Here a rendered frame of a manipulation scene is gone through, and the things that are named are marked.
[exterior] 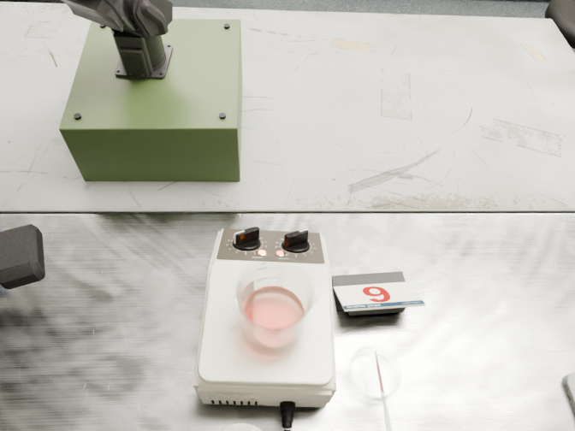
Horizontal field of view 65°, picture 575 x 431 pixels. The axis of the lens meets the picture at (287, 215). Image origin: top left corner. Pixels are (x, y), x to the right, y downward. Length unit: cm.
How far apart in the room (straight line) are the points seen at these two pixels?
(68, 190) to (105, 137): 11
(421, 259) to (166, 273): 32
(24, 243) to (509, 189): 62
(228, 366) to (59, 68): 60
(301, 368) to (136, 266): 25
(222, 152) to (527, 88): 56
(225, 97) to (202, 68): 6
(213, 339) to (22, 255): 20
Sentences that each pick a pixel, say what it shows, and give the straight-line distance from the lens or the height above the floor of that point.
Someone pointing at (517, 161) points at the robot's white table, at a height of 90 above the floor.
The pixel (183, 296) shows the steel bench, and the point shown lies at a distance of 54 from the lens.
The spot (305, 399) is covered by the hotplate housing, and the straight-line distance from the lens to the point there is 46.
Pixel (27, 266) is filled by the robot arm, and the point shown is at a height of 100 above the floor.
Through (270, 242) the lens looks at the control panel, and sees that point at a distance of 52.
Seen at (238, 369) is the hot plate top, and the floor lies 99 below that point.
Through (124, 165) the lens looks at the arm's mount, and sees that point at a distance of 62.
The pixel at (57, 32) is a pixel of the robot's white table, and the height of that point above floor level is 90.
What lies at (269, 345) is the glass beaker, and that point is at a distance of 38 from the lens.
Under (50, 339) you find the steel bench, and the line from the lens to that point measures 56.
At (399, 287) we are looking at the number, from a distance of 55.
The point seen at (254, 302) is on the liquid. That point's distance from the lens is 41.
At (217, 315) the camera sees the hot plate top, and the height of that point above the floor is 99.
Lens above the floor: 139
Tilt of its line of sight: 55 degrees down
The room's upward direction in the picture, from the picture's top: 6 degrees clockwise
